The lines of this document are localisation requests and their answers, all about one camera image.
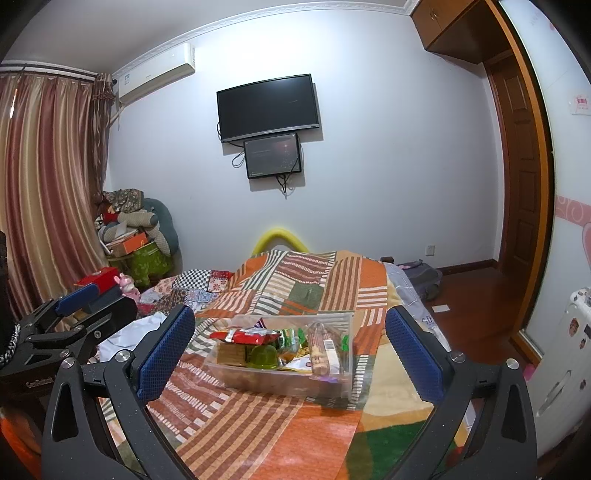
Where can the red gift box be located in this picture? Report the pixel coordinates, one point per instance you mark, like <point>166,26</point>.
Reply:
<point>104,277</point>

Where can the white air conditioner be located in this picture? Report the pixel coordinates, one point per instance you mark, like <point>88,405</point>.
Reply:
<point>152,74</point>

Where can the black wall television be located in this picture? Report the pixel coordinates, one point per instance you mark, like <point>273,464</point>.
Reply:
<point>268,108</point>

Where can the brown wooden overhead cabinet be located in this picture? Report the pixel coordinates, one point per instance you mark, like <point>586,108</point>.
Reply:
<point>443,23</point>

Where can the checkered quilt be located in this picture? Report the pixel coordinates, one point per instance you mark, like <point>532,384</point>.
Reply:
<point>194,281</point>

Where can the yellow foam tube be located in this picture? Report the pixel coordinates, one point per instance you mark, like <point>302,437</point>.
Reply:
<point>277,230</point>

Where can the orange cardboard box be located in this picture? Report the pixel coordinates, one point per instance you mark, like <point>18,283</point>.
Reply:
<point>134,242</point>

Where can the white paper sheet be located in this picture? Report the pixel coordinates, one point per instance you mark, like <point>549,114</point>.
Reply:
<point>441,308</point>

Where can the brown wooden door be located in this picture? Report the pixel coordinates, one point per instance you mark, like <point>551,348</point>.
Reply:
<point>517,161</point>

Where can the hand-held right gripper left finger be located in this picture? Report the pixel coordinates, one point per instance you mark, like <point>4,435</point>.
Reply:
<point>166,350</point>

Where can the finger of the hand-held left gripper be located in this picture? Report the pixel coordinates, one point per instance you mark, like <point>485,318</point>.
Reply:
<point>78,297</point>
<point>115,318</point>

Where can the white appliance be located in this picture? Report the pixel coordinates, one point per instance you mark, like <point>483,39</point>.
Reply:
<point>563,369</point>

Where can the bright green snack packet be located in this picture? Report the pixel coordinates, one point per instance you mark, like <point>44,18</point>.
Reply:
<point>291,339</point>

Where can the grey quilt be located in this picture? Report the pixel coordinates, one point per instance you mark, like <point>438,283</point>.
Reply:
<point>411,290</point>

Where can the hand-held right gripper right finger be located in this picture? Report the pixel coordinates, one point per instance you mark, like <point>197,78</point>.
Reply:
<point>415,350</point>

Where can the cream orange fleece blanket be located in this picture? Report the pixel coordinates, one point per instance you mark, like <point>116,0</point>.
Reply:
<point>383,383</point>

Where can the striped brown curtain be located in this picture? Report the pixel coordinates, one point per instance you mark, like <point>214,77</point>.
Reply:
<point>46,184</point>

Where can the biscuit roll packet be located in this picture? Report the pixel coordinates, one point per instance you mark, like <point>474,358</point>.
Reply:
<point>318,350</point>

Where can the grey backpack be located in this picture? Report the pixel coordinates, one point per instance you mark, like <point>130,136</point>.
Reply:
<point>427,279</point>

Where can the brown snack box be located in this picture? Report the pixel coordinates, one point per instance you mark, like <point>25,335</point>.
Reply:
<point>233,354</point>

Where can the pink plush toy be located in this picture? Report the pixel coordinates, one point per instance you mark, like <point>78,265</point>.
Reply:
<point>129,288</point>

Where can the orange striped patchwork blanket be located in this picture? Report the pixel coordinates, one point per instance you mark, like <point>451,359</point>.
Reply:
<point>258,438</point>

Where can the red wall label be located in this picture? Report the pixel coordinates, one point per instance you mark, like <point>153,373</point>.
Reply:
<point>581,104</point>

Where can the small black wall monitor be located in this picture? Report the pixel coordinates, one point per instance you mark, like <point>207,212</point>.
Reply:
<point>272,154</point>

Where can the clear plastic storage box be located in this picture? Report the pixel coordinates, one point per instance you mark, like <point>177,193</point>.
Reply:
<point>258,376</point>

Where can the orange cloth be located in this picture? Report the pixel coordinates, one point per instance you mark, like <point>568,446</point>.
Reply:
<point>18,438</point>

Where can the green jelly cup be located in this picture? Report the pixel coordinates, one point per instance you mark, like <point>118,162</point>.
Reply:
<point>264,357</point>

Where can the green storage box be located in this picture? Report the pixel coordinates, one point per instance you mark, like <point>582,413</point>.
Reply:
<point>147,265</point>

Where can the white cloth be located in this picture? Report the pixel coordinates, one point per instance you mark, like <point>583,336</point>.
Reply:
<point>134,334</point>

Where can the pile of clothes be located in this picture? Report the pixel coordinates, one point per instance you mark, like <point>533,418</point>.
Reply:
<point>124,203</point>

